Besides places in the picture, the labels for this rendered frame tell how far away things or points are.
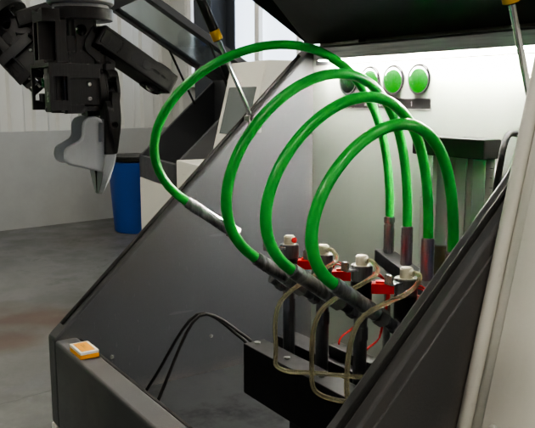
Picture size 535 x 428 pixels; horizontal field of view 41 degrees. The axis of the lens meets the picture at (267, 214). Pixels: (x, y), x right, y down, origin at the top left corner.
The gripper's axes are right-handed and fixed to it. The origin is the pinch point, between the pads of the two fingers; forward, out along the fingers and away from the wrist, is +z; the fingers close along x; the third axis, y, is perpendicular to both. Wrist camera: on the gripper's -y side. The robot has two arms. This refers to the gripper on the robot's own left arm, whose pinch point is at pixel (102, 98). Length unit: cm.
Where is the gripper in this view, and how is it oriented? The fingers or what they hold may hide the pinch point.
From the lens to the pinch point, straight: 111.3
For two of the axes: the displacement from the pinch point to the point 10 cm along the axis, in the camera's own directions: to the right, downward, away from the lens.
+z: 6.9, 7.2, -0.4
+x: 0.0, -0.6, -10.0
